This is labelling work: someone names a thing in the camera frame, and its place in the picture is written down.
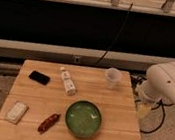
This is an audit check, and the black phone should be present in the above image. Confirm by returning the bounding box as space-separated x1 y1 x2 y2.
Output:
29 70 50 85

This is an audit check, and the small wooden table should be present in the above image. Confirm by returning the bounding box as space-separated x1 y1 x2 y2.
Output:
0 60 141 140

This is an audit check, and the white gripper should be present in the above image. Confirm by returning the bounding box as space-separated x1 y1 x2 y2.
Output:
136 101 152 119

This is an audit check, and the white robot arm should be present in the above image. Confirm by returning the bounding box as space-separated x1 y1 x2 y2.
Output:
136 61 175 119

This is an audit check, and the red sausage snack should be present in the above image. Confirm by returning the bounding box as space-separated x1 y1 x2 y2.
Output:
38 113 61 133

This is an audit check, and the black hanging cable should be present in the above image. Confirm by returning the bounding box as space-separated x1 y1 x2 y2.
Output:
93 0 134 71

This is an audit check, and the green ceramic bowl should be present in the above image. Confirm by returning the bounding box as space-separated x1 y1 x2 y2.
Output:
65 100 102 139

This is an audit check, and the white bottle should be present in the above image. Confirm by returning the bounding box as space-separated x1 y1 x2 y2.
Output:
60 67 76 96

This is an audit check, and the black floor cable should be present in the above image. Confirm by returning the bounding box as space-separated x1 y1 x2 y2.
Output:
129 96 174 138

